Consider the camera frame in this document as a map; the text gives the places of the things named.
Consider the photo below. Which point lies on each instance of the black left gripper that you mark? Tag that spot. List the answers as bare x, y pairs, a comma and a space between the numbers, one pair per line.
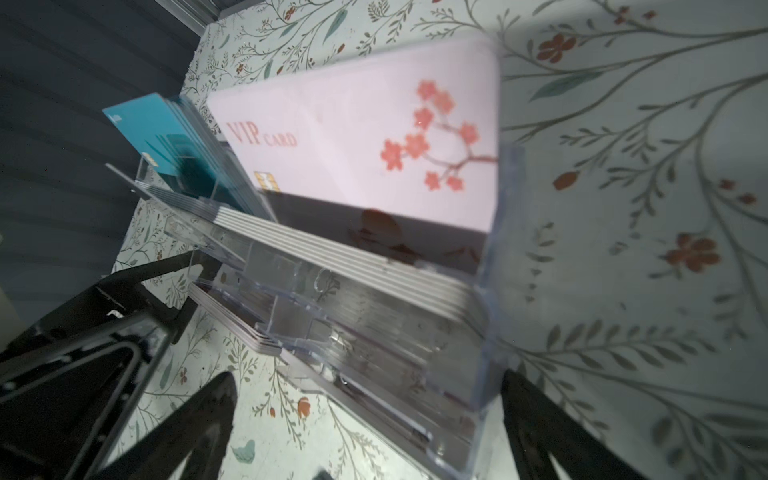
70, 383

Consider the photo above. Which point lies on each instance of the clear acrylic card display stand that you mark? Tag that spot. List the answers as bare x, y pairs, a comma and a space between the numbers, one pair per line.
424, 383

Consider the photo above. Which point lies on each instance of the black silver VIP card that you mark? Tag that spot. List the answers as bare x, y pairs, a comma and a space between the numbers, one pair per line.
202, 208

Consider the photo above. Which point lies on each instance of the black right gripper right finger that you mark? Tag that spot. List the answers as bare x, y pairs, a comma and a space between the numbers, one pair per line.
541, 435

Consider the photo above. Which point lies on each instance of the black gold-line VIP card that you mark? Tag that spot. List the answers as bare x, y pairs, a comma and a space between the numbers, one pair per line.
426, 264

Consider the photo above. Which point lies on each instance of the teal VIP card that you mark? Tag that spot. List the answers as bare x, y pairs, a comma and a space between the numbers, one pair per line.
172, 136

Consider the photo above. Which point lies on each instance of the red VIP card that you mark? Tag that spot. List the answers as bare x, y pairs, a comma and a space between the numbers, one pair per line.
247, 334

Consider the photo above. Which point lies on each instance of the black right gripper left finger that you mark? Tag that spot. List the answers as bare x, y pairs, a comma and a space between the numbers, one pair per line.
196, 435

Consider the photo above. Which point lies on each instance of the pink VIP card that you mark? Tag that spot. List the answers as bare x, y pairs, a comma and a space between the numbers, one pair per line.
412, 132

